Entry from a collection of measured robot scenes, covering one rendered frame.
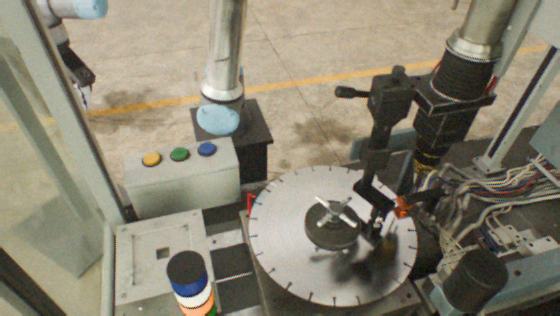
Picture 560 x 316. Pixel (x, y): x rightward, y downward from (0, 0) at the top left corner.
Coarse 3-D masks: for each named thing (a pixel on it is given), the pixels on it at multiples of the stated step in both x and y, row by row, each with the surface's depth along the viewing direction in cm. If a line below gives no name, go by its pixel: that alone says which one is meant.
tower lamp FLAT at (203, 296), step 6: (204, 288) 44; (210, 288) 46; (198, 294) 43; (204, 294) 44; (180, 300) 44; (186, 300) 44; (192, 300) 44; (198, 300) 44; (204, 300) 45; (186, 306) 45; (192, 306) 45; (198, 306) 45
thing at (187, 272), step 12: (180, 252) 43; (192, 252) 43; (168, 264) 42; (180, 264) 42; (192, 264) 42; (204, 264) 42; (168, 276) 41; (180, 276) 41; (192, 276) 41; (204, 276) 43; (180, 288) 41; (192, 288) 42
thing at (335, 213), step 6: (318, 198) 70; (348, 198) 70; (324, 204) 70; (330, 204) 69; (336, 204) 69; (342, 204) 69; (330, 210) 68; (336, 210) 68; (342, 210) 68; (324, 216) 67; (330, 216) 67; (336, 216) 68; (342, 216) 67; (318, 222) 66; (324, 222) 67; (348, 222) 67; (354, 222) 66
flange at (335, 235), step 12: (312, 216) 72; (348, 216) 72; (312, 228) 70; (324, 228) 70; (336, 228) 69; (348, 228) 70; (360, 228) 70; (312, 240) 69; (324, 240) 68; (336, 240) 68; (348, 240) 68
